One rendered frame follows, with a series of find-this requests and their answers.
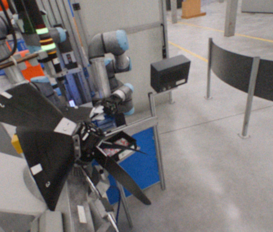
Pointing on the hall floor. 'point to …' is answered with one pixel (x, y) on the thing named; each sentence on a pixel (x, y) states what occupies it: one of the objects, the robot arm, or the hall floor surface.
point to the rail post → (159, 156)
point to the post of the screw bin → (125, 204)
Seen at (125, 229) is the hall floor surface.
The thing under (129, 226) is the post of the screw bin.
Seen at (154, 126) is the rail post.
